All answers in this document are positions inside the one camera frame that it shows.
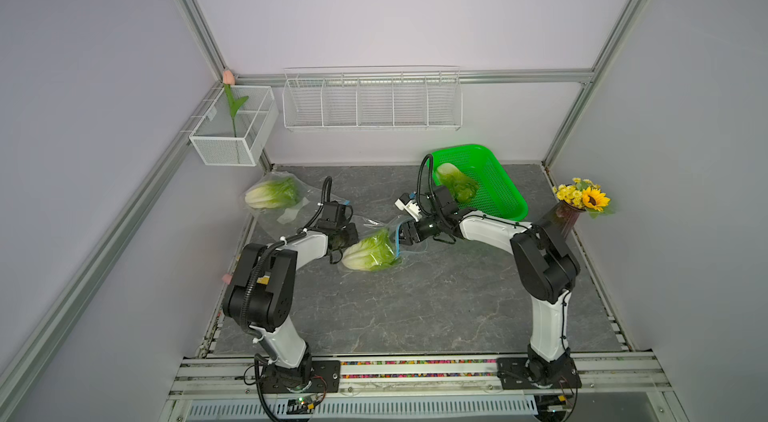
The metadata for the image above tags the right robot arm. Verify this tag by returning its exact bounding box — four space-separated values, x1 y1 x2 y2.
394 154 581 388

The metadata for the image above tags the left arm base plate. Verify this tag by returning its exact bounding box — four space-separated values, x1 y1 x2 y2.
258 359 341 394

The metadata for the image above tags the white wire wall shelf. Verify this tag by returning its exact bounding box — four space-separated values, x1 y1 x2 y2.
283 66 463 131

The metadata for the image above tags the chinese cabbage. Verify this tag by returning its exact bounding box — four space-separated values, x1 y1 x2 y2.
437 163 479 204
244 177 300 209
341 228 400 272

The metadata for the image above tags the yellow sunflower bouquet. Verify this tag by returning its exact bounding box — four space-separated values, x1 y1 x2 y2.
552 177 615 218

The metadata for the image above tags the artificial pink tulip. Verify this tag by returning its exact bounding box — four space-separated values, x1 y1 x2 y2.
222 70 248 137

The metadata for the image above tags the clear zip-top bag blue seal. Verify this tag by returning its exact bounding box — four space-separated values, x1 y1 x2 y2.
341 215 429 272

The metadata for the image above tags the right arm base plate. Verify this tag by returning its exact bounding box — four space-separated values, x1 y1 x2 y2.
497 354 582 391

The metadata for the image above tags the white mesh wall basket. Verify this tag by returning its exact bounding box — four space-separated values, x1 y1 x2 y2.
189 84 279 167

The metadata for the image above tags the dark glass vase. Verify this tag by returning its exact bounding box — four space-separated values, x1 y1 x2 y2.
539 201 586 238

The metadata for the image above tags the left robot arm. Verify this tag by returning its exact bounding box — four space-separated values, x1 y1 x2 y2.
222 176 359 386

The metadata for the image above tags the green plastic basket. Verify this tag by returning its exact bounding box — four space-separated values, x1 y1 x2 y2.
432 144 528 221

